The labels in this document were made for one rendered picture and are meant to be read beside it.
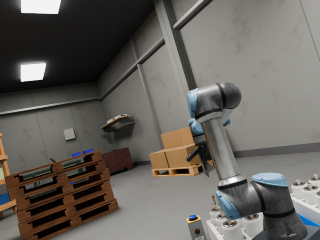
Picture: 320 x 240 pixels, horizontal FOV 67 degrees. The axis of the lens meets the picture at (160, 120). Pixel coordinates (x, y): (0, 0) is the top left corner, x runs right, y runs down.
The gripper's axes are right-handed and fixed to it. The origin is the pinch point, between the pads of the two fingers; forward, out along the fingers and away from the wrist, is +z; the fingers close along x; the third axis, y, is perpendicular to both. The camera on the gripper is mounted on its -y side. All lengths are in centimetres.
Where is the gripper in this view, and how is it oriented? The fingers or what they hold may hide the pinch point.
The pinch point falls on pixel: (206, 175)
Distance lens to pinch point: 154.6
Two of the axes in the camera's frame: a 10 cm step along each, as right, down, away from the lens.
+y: 9.6, -2.8, 0.1
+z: 2.8, 9.6, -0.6
